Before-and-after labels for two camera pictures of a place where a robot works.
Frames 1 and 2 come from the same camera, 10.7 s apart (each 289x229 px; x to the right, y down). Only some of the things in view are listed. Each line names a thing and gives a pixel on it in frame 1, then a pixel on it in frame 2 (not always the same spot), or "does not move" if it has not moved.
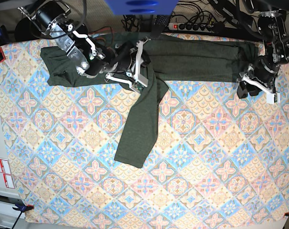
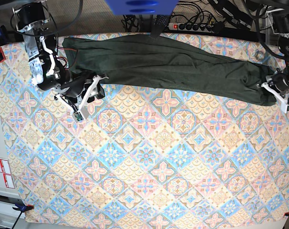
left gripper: (121, 60) -> (75, 88)
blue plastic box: (141, 7) does not move
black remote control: (159, 25) does not move
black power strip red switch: (192, 26) does not move
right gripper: (264, 70) -> (282, 82)
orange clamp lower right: (288, 213) does not move
